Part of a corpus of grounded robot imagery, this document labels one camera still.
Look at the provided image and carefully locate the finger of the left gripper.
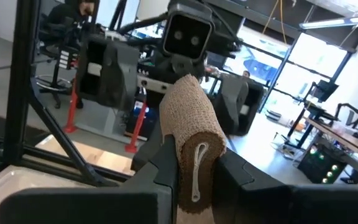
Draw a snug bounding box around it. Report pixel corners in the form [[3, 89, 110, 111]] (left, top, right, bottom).
[[99, 40, 140, 111], [213, 76, 250, 136]]

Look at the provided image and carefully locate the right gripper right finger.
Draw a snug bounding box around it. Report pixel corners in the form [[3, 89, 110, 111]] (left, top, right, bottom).
[[213, 148, 358, 224]]

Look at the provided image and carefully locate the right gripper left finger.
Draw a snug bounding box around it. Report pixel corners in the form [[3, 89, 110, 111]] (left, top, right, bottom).
[[0, 124, 180, 224]]

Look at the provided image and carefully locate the brown elastic bandage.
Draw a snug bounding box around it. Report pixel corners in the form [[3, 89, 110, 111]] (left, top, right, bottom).
[[159, 73, 227, 224]]

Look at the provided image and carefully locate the white bandage clip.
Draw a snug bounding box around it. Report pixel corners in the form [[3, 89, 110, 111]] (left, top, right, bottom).
[[191, 142, 209, 203]]

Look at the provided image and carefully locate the grey metal base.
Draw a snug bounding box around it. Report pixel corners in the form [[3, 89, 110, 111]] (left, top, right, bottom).
[[75, 104, 129, 144]]

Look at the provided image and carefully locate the black computer tower with lights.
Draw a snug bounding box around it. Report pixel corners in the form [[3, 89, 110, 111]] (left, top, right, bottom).
[[296, 143, 348, 185]]

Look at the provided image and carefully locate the red stand leg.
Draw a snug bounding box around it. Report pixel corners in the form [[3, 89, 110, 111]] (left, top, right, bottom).
[[124, 99, 148, 154], [63, 77, 81, 134]]

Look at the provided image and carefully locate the black office chair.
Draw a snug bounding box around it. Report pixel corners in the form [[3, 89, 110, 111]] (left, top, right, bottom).
[[35, 15, 85, 110]]

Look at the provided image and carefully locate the background desk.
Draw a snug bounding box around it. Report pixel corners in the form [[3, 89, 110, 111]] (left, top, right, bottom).
[[305, 116, 358, 184]]

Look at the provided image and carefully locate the background desk monitor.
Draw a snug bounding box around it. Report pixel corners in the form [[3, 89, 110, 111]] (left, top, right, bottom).
[[309, 79, 341, 104]]

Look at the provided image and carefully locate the ceiling light strip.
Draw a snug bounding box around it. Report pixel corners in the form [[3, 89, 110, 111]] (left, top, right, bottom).
[[299, 14, 358, 31]]

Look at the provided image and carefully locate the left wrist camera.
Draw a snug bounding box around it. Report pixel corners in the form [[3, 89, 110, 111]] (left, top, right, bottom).
[[162, 0, 216, 60]]

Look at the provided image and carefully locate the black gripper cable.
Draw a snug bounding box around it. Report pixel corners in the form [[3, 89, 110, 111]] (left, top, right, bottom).
[[116, 14, 169, 35]]

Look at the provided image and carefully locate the clear plastic lid black handle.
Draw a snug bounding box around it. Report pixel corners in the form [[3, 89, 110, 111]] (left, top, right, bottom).
[[0, 164, 91, 224]]

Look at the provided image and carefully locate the black table frame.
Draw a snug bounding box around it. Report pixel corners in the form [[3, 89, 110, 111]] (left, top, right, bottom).
[[0, 0, 136, 187]]

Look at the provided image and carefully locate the yellow hanging cable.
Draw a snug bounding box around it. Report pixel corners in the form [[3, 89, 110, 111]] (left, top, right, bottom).
[[261, 0, 288, 45]]

